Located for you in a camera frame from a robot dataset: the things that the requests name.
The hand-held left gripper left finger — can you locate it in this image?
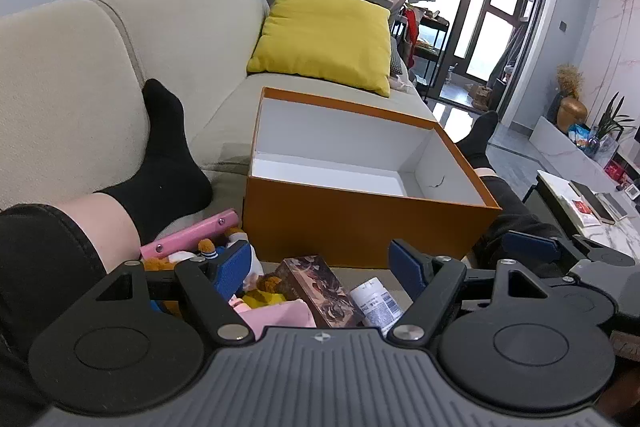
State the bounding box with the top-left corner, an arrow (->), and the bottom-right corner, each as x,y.
94,241 -> 252,344

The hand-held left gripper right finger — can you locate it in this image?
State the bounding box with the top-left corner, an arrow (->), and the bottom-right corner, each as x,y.
389,238 -> 550,346

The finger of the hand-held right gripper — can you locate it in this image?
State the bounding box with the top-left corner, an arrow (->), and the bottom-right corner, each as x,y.
501,230 -> 636,267

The brown plush toy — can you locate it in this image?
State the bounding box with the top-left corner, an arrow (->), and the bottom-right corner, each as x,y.
142,227 -> 288,315

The white labelled bottle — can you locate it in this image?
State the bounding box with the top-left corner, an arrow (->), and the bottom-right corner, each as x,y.
349,277 -> 404,338

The pink hard case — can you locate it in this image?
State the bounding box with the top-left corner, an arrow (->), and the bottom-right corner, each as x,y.
140,208 -> 241,261

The pink cloth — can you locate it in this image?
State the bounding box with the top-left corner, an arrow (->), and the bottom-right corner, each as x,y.
389,72 -> 417,94
229,297 -> 317,341

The orange cardboard box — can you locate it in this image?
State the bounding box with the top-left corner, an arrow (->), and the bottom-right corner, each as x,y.
242,87 -> 502,269

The dark printed card box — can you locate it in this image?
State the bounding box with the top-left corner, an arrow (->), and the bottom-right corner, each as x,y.
275,255 -> 366,330

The white book red print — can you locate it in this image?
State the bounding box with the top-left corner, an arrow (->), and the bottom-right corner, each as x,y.
559,195 -> 602,229

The marble coffee table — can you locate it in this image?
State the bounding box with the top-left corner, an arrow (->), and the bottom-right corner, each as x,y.
522,169 -> 640,264

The black notebook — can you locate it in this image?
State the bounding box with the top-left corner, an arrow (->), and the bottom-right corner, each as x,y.
569,180 -> 617,226

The white marble cabinet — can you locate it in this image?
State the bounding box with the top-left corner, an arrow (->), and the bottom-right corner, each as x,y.
529,116 -> 640,188

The blue snack bag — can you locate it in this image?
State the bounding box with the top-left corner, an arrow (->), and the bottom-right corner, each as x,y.
567,124 -> 594,148

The gold vase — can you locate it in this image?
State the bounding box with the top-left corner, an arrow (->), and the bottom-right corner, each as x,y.
556,95 -> 589,136

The green potted plant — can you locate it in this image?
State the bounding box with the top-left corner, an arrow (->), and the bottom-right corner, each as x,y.
591,92 -> 637,144

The small cardboard box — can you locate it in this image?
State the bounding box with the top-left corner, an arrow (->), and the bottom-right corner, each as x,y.
466,84 -> 494,110

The dried flower bunch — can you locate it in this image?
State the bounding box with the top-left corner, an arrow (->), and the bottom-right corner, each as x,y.
555,64 -> 584,98

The grey curtain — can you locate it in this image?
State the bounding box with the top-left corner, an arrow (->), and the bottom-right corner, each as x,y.
492,21 -> 527,84

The black metal rack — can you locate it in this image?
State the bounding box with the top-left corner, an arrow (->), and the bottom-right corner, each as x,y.
392,4 -> 451,104

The red cloth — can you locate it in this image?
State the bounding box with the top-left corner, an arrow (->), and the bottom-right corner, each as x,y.
401,8 -> 420,68

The yellow cushion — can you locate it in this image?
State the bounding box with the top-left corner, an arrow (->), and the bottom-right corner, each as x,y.
246,0 -> 392,98

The beige sofa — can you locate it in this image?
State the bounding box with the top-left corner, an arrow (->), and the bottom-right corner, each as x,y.
0,0 -> 451,288

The dark glass door frame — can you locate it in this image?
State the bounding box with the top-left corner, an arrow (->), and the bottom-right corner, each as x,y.
372,0 -> 569,124

